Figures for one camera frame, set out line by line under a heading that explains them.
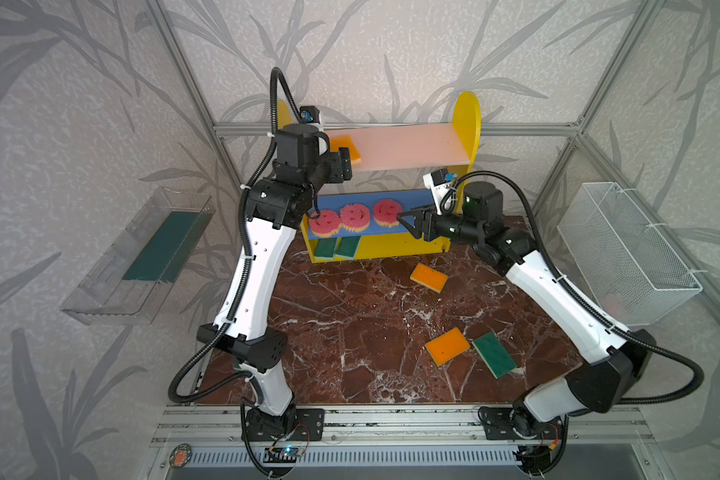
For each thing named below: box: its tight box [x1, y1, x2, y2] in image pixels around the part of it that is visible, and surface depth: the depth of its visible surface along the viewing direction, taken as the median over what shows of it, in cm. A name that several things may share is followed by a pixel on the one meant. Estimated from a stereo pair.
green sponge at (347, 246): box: [334, 236, 361, 259], surface depth 110 cm
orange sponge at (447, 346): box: [425, 327, 470, 367], surface depth 89 cm
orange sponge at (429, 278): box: [410, 263, 449, 294], surface depth 103 cm
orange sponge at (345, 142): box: [329, 135, 362, 165], surface depth 84 cm
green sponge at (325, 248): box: [314, 237, 337, 260], surface depth 110 cm
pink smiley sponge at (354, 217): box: [339, 203, 371, 233], surface depth 98 cm
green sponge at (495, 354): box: [471, 332, 517, 379], surface depth 86 cm
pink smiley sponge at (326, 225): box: [309, 209, 341, 238], surface depth 97 cm
